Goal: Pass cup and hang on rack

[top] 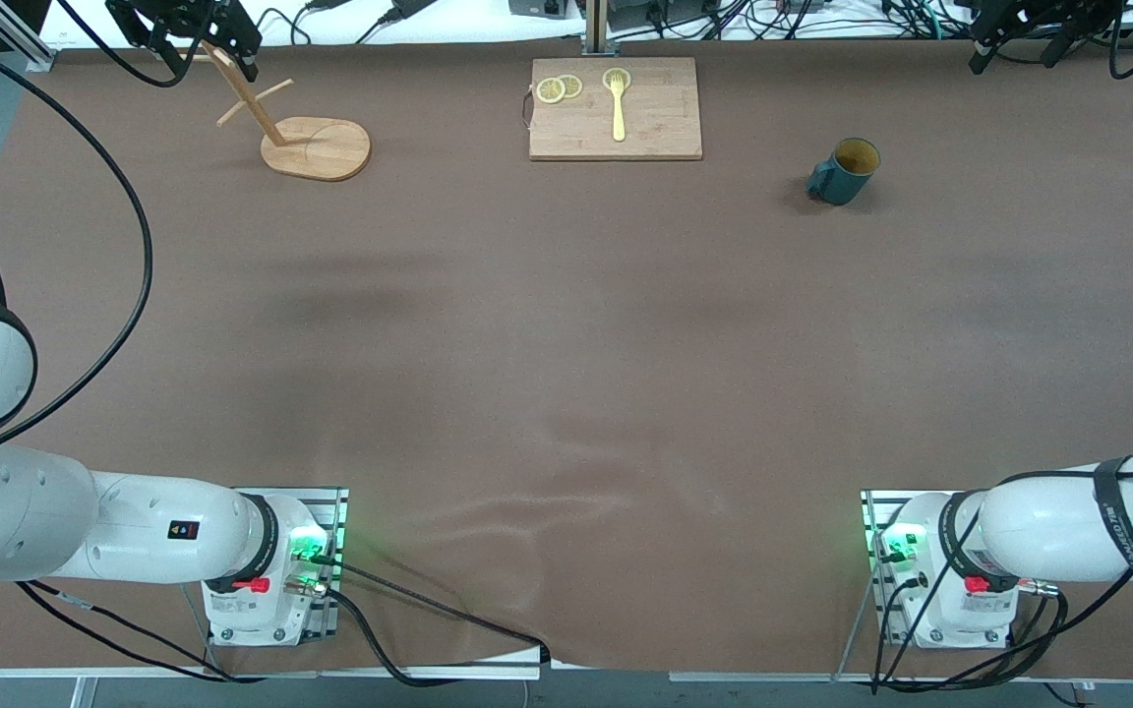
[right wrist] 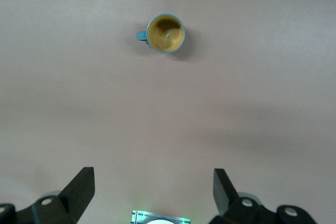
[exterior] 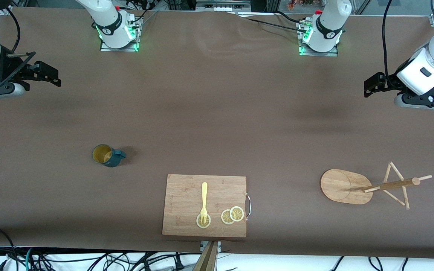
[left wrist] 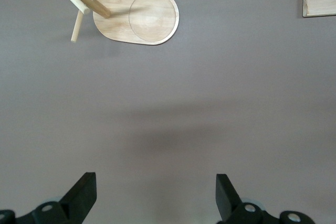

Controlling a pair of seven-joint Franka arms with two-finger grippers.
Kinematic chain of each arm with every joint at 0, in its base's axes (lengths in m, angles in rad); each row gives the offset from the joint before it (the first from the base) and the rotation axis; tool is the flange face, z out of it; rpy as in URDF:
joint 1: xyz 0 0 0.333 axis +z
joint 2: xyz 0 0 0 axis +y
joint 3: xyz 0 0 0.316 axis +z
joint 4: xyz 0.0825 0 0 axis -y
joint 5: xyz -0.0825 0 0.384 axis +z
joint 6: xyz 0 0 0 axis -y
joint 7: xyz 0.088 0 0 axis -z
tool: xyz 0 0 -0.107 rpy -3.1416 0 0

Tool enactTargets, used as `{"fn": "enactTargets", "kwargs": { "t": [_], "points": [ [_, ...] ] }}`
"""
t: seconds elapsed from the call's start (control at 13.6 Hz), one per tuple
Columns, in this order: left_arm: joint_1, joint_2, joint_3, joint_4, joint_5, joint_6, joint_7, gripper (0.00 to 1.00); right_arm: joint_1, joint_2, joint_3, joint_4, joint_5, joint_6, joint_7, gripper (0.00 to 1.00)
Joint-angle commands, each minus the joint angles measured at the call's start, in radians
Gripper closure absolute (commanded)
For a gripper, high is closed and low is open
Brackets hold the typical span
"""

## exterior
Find teal cup with yellow inside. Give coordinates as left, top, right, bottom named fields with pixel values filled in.
left=92, top=144, right=127, bottom=168

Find wooden mug rack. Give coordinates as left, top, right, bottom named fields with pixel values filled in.
left=320, top=161, right=433, bottom=210

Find brown table cover sheet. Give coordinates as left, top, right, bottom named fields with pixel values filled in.
left=0, top=7, right=434, bottom=260

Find lemon slice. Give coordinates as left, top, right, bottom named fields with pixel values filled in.
left=221, top=209, right=236, bottom=225
left=229, top=206, right=245, bottom=222
left=196, top=213, right=212, bottom=229

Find yellow plastic fork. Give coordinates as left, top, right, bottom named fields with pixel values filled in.
left=200, top=182, right=209, bottom=225

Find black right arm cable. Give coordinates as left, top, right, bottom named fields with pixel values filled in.
left=5, top=7, right=22, bottom=54

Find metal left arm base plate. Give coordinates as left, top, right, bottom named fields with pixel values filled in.
left=298, top=20, right=339, bottom=57

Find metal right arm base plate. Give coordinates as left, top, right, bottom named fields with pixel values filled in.
left=99, top=14, right=143, bottom=52

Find aluminium frame rail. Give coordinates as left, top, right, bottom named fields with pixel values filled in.
left=196, top=0, right=252, bottom=13

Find bamboo cutting board with handle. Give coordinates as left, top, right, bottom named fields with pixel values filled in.
left=162, top=174, right=252, bottom=238

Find teal cable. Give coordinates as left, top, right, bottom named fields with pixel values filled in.
left=24, top=247, right=34, bottom=271

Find wooden post with metal bracket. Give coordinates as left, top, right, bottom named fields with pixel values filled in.
left=193, top=241, right=222, bottom=271

